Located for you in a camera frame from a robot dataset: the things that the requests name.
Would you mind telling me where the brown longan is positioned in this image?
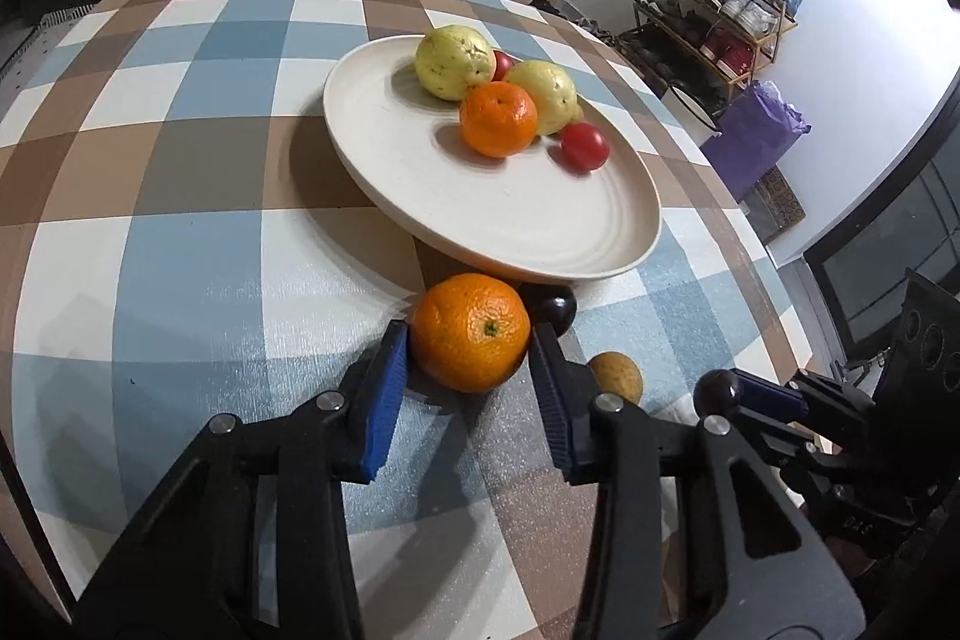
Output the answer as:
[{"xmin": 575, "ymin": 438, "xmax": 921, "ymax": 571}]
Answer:
[{"xmin": 587, "ymin": 351, "xmax": 644, "ymax": 404}]

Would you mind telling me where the dark cherry plum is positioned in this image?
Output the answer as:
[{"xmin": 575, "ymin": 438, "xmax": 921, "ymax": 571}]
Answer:
[{"xmin": 517, "ymin": 283, "xmax": 578, "ymax": 336}]

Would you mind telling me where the orange tangerine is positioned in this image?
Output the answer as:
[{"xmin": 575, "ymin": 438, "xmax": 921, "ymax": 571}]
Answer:
[
  {"xmin": 409, "ymin": 273, "xmax": 530, "ymax": 395},
  {"xmin": 459, "ymin": 81, "xmax": 539, "ymax": 159}
]

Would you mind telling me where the red tomato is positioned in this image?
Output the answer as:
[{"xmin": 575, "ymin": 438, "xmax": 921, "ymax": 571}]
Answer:
[
  {"xmin": 493, "ymin": 50, "xmax": 516, "ymax": 81},
  {"xmin": 560, "ymin": 122, "xmax": 610, "ymax": 172}
]

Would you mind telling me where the yellow-green guava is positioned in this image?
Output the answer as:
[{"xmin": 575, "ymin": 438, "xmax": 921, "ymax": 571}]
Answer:
[
  {"xmin": 505, "ymin": 60, "xmax": 583, "ymax": 136},
  {"xmin": 413, "ymin": 25, "xmax": 496, "ymax": 103}
]

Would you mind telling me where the red tomato front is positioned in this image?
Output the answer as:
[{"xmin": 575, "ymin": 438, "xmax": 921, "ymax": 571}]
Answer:
[{"xmin": 493, "ymin": 50, "xmax": 516, "ymax": 81}]

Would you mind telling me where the cream round plate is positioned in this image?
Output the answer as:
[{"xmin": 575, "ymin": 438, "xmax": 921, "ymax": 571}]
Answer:
[{"xmin": 322, "ymin": 35, "xmax": 662, "ymax": 281}]

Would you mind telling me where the brown doormat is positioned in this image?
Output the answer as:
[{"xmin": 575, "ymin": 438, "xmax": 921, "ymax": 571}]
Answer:
[{"xmin": 740, "ymin": 167, "xmax": 805, "ymax": 245}]

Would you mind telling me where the purple bag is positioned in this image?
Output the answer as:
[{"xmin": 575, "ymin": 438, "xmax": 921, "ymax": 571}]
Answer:
[{"xmin": 701, "ymin": 81, "xmax": 812, "ymax": 202}]

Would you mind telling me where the white waste bin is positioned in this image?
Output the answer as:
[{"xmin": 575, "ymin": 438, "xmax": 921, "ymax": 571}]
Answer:
[{"xmin": 661, "ymin": 85, "xmax": 719, "ymax": 148}]

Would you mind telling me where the wooden shoe rack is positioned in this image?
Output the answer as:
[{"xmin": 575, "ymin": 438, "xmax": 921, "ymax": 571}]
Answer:
[{"xmin": 619, "ymin": 0, "xmax": 804, "ymax": 120}]

